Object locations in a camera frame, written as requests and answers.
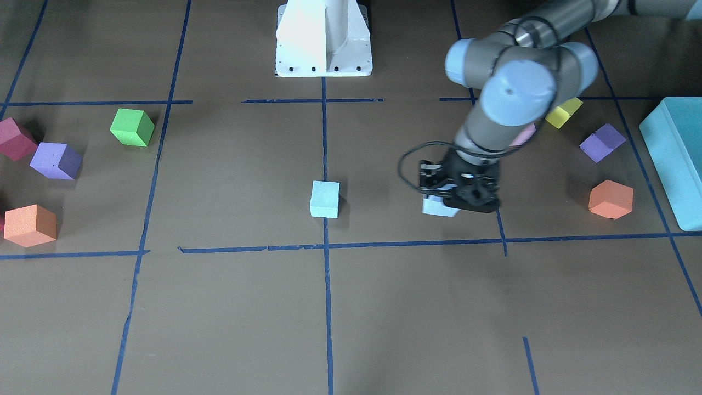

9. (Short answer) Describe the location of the blue plastic tray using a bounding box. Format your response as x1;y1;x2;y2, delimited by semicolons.
639;97;701;231

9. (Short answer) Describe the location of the orange foam block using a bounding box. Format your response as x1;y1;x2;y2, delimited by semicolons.
587;180;634;219
3;204;58;248

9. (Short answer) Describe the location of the light blue foam block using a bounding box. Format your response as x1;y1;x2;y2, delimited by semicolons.
309;180;341;218

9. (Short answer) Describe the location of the yellow foam block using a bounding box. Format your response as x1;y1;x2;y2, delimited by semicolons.
546;97;582;128

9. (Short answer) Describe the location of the purple foam block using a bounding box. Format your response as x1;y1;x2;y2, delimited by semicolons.
579;123;626;164
30;142;82;180

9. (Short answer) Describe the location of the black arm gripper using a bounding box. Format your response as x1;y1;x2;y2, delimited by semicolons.
418;149;501;213

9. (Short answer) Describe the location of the green foam block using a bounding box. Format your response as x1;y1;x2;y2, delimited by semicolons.
109;108;155;147

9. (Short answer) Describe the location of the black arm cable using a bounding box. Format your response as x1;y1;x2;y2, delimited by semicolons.
398;141;456;194

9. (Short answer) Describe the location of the pink foam block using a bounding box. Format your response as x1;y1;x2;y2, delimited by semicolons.
511;123;536;146

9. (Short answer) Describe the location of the red foam block rear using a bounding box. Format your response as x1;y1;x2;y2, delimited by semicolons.
1;117;38;161

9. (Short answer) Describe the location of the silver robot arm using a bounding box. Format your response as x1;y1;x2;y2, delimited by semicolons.
414;1;700;213

